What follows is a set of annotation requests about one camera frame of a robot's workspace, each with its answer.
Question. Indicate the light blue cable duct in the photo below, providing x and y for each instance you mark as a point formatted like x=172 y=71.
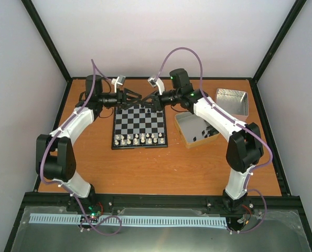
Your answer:
x=130 y=221

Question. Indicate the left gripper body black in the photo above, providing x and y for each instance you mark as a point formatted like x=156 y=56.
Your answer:
x=111 y=102

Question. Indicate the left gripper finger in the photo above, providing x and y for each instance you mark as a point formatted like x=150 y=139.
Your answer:
x=130 y=95
x=129 y=104

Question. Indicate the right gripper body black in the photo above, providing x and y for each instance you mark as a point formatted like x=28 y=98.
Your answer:
x=175 y=94

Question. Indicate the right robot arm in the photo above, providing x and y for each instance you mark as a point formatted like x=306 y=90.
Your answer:
x=244 y=140

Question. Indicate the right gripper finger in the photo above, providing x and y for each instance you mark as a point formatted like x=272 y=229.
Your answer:
x=150 y=98
x=148 y=104

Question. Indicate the yellow metal tin box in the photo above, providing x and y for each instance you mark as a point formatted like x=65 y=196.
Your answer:
x=193 y=130

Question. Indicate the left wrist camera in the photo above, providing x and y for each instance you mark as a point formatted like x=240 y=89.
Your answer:
x=118 y=82

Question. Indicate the metal base plate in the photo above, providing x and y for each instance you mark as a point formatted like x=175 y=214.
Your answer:
x=273 y=231

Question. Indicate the black silver chess board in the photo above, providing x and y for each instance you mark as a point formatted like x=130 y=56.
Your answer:
x=129 y=124

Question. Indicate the black aluminium frame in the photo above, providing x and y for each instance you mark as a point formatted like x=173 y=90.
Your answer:
x=289 y=20

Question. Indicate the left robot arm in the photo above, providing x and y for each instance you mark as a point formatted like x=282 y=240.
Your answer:
x=56 y=163

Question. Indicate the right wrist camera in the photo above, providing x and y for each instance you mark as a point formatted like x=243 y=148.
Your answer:
x=156 y=82

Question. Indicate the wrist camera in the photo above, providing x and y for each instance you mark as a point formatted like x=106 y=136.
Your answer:
x=156 y=82
x=118 y=82

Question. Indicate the white king piece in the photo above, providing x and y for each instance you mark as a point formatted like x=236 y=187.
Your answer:
x=142 y=138

